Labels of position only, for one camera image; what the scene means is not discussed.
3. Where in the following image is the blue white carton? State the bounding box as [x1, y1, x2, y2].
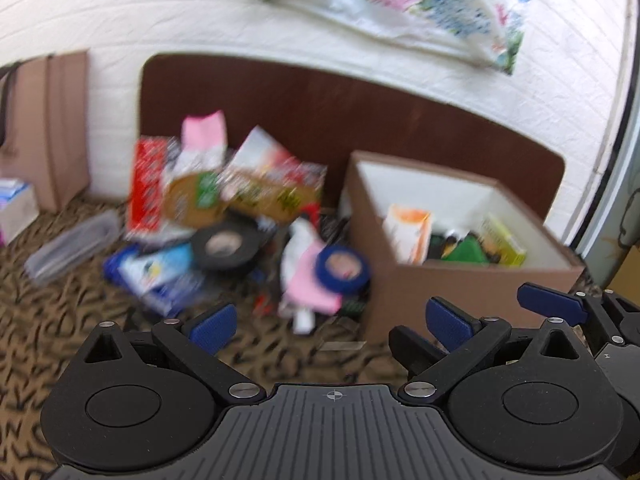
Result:
[103, 244, 205, 318]

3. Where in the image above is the yellow medicine box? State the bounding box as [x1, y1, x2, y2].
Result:
[480, 214, 527, 268]

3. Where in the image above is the orange fruit print box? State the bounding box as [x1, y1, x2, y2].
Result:
[382, 204, 433, 266]

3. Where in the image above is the brown cardboard storage box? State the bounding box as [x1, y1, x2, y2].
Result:
[341, 152, 584, 342]

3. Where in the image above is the green small box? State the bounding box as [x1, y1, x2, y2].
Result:
[442, 235, 489, 264]

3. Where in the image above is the black electrical tape roll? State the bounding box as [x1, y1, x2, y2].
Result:
[190, 221, 262, 272]

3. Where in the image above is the blue electrical tape roll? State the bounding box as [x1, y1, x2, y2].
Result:
[314, 245, 371, 295]

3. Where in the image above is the white pink sock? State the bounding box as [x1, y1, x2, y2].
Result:
[278, 218, 342, 336]

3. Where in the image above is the red snack packet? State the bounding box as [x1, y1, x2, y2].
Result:
[126, 136, 172, 236]

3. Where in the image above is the letter print table cloth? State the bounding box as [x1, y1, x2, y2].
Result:
[0, 194, 606, 480]

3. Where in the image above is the clear plastic pencil case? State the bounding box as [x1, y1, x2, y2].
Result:
[24, 209, 122, 286]

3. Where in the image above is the pink paper packet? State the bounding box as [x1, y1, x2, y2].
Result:
[181, 110, 228, 165]

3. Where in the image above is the tissue pack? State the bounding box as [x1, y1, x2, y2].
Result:
[0, 178, 39, 246]

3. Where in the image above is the dark brown headboard panel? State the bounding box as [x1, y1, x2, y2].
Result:
[139, 53, 565, 218]

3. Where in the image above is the brown paper shopping bag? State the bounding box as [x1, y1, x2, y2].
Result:
[1, 51, 90, 211]

